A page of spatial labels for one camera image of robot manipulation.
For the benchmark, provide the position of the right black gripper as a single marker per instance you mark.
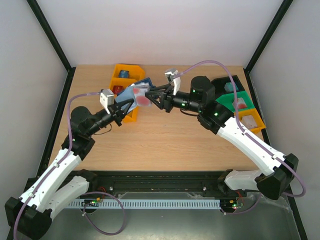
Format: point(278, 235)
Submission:
point(167, 99)

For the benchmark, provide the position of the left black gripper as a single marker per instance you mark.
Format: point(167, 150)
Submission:
point(117, 112)

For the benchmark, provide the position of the blue leather card holder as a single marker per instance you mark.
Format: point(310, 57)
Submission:
point(136, 91)

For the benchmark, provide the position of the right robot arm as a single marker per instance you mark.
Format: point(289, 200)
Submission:
point(275, 170)

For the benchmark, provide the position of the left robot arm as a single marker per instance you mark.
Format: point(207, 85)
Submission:
point(34, 211)

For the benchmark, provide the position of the red VIP card stack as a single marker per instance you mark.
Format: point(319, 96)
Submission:
point(117, 89)

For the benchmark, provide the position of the blue card stack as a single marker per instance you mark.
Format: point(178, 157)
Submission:
point(124, 74)

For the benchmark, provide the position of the teal card stack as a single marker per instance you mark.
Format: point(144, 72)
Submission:
point(228, 87)

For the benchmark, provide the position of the white red card stack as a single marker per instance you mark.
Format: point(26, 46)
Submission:
point(239, 104)

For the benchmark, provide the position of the yellow three-compartment bin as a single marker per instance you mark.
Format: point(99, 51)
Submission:
point(136, 73)

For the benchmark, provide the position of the black bin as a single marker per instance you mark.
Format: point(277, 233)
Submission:
point(223, 85)

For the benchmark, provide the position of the yellow bin right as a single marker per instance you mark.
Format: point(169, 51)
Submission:
point(255, 114)

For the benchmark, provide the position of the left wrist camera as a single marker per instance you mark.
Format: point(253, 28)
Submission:
point(106, 99)

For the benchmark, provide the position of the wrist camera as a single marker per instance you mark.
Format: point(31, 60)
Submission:
point(106, 99)
point(172, 76)

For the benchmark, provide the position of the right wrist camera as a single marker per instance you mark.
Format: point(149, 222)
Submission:
point(172, 76)

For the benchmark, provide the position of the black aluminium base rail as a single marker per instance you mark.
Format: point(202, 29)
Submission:
point(206, 183)

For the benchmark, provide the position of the light blue cable duct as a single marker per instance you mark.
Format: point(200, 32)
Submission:
point(146, 204)

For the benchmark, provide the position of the black frame post left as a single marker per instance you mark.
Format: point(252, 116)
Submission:
point(42, 20)

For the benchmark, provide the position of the black frame post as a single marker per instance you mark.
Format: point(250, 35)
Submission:
point(42, 20)
point(279, 15)

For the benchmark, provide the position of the black frame post right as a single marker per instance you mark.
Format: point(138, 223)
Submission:
point(279, 15)

